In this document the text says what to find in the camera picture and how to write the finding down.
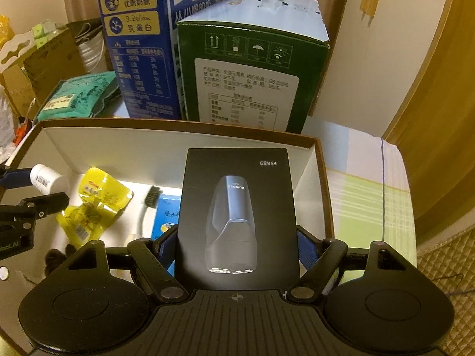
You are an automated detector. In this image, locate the white pill bottle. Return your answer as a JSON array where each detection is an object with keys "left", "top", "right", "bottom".
[{"left": 30, "top": 164, "right": 70, "bottom": 195}]

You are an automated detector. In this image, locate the blue toothpaste tube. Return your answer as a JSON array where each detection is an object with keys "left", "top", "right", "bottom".
[{"left": 151, "top": 193, "right": 183, "bottom": 276}]

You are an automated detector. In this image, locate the yellow snack packet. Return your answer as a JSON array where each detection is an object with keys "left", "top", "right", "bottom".
[
  {"left": 56, "top": 204, "right": 107, "bottom": 249},
  {"left": 78, "top": 167, "right": 134, "bottom": 217}
]

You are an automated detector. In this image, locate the white toothbrush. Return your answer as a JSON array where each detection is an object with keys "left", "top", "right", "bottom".
[{"left": 131, "top": 186, "right": 162, "bottom": 240}]

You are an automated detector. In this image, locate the black shaver box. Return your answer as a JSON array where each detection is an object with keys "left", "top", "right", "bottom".
[{"left": 175, "top": 148, "right": 300, "bottom": 291}]

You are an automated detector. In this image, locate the brown cardboard storage box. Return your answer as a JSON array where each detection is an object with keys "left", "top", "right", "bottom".
[{"left": 11, "top": 118, "right": 335, "bottom": 355}]

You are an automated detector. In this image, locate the dark hair scrunchie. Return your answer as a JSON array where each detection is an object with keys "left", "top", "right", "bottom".
[{"left": 44, "top": 244, "right": 77, "bottom": 276}]

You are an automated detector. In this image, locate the silver foil bag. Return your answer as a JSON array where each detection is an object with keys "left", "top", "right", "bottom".
[{"left": 0, "top": 86, "right": 15, "bottom": 162}]

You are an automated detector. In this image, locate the checkered tablecloth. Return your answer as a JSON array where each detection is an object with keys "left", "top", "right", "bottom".
[{"left": 107, "top": 96, "right": 419, "bottom": 286}]

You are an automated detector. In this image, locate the brown cardboard carton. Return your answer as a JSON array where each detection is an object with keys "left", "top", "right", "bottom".
[{"left": 1, "top": 18, "right": 110, "bottom": 117}]

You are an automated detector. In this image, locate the green tea packet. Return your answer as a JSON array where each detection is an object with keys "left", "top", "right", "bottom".
[{"left": 35, "top": 71, "right": 120, "bottom": 123}]

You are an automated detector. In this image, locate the yellow plastic bag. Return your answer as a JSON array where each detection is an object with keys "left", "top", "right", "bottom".
[{"left": 0, "top": 15, "right": 15, "bottom": 49}]

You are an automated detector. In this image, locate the blue milk carton box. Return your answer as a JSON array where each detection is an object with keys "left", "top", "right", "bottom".
[{"left": 97, "top": 0, "right": 222, "bottom": 120}]

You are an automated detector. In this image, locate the green milk carton box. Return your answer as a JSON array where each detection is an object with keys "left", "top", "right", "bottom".
[{"left": 177, "top": 0, "right": 330, "bottom": 134}]

